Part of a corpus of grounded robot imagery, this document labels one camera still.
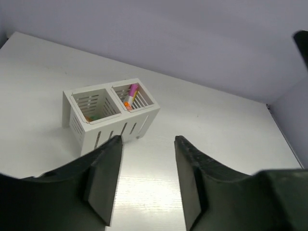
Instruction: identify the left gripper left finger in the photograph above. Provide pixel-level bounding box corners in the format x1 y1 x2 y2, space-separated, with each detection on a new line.
0 135 123 231

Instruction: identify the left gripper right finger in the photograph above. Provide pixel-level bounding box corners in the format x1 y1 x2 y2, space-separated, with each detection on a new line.
174 136 308 231

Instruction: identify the yellow capped white marker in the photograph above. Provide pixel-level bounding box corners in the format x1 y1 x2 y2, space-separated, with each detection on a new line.
133 90 138 102

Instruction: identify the pink capped white marker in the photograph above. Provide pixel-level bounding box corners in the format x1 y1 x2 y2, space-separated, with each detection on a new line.
124 84 139 106

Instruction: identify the orange translucent highlighter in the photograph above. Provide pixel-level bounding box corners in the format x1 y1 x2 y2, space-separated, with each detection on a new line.
85 116 93 122

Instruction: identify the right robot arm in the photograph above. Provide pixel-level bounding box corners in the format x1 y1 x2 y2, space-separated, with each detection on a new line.
293 30 308 68

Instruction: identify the white two-compartment slotted holder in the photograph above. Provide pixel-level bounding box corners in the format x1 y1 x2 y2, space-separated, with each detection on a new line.
62 78 160 155

